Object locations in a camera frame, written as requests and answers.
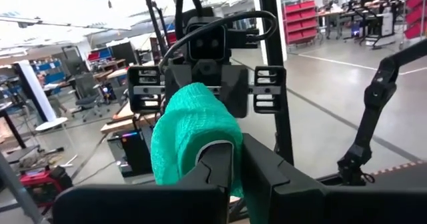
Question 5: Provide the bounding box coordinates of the white round-base floor stand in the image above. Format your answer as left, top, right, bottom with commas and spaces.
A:
13, 59, 70, 133

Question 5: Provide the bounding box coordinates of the red shelf rack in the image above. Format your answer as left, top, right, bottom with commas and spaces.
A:
402, 0, 427, 41
282, 0, 318, 45

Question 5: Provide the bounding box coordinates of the red and black crate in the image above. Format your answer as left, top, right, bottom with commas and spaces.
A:
19, 165, 73, 207

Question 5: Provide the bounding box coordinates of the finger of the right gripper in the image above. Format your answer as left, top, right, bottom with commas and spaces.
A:
164, 64, 195, 100
220, 64, 250, 119

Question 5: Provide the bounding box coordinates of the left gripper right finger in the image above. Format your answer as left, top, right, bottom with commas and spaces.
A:
242, 133, 427, 224

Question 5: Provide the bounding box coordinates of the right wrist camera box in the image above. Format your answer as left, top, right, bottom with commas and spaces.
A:
185, 16, 232, 62

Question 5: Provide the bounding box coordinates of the wooden workbench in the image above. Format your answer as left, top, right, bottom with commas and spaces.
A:
99, 102, 157, 135

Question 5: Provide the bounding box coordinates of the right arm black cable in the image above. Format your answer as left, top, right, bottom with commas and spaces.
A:
159, 0, 278, 73

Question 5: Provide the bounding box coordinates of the grey office chair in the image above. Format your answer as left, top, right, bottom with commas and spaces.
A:
71, 72, 111, 122

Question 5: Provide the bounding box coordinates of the green elastic bandage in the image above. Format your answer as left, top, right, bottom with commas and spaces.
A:
149, 81, 256, 224

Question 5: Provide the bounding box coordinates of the black computer tower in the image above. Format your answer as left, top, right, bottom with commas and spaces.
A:
106, 126, 155, 179

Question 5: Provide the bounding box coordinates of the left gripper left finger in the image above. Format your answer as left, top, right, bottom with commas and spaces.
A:
52, 142, 234, 224

